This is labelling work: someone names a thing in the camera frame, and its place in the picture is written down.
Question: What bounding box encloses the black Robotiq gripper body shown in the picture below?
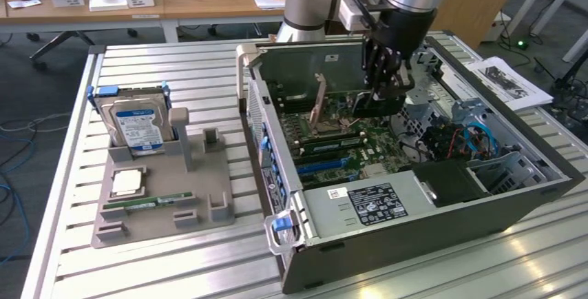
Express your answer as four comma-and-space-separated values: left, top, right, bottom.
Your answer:
373, 6, 436, 63

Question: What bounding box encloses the black low-profile graphics card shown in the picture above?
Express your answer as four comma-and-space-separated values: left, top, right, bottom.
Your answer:
308, 72, 408, 136

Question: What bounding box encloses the silver perforated drive cage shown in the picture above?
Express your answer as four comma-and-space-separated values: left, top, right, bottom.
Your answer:
388, 68, 462, 141

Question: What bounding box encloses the CPU socket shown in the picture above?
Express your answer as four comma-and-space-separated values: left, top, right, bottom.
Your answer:
305, 109, 344, 134

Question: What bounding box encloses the green motherboard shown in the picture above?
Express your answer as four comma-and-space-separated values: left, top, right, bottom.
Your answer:
269, 85, 417, 192

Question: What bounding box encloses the stack of printed papers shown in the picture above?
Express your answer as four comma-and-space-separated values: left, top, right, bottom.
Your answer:
462, 56, 556, 112

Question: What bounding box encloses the black-labelled RAM stick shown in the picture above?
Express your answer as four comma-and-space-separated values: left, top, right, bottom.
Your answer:
300, 136, 362, 155

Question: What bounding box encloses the silver chipset heatsink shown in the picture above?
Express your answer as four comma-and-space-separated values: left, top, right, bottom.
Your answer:
364, 163, 392, 180

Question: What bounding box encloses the long blue expansion slot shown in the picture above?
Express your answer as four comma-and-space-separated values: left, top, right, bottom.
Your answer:
296, 159, 349, 176

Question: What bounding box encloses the blue slot latch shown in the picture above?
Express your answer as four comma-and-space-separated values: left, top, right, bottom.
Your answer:
258, 122, 270, 152

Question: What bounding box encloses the silver disk bay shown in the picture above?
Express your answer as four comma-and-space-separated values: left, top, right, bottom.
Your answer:
465, 150, 548, 196

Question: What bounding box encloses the grey power supply unit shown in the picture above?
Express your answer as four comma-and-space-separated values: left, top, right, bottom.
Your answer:
300, 170, 436, 241

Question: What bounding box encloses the open grey PC case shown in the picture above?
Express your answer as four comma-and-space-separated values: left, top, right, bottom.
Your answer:
234, 35, 586, 295

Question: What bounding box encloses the hard disk in blue caddy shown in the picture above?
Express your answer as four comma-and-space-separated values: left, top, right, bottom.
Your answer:
85, 83, 178, 157

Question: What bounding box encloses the grey plastic parts rack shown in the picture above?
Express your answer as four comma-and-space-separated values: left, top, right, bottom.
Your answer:
90, 107, 236, 250

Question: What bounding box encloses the flat white box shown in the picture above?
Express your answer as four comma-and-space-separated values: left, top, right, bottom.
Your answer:
88, 0, 129, 12

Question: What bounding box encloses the silver CPU chip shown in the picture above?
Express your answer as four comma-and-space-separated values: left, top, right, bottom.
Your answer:
109, 170, 146, 197

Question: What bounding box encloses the green RAM stick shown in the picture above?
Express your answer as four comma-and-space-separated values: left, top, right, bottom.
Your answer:
101, 194, 192, 210

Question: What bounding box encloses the black chair base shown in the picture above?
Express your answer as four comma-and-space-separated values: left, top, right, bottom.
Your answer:
26, 29, 98, 72

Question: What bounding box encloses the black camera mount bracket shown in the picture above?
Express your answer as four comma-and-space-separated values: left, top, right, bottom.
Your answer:
352, 0, 397, 16

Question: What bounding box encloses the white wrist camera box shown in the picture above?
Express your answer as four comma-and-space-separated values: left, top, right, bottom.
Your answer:
338, 0, 370, 32

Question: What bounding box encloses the black power wire bundle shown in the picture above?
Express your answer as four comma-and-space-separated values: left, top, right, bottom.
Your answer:
418, 125, 461, 161

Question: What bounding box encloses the white wall box red button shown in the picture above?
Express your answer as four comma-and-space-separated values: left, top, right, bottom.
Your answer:
486, 11, 513, 43

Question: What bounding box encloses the red wire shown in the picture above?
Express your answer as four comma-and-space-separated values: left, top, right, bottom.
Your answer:
452, 128, 465, 157

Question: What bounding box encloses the blue data wire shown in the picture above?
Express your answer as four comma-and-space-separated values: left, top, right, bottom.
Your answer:
460, 122, 501, 161

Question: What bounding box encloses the white table frame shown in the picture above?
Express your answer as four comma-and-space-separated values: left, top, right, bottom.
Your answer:
502, 0, 588, 63

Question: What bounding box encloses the wooden desk white frame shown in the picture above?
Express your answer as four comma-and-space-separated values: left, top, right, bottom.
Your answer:
0, 0, 417, 43

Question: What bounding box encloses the blue floor cable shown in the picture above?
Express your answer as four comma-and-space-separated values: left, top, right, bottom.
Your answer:
0, 132, 33, 265

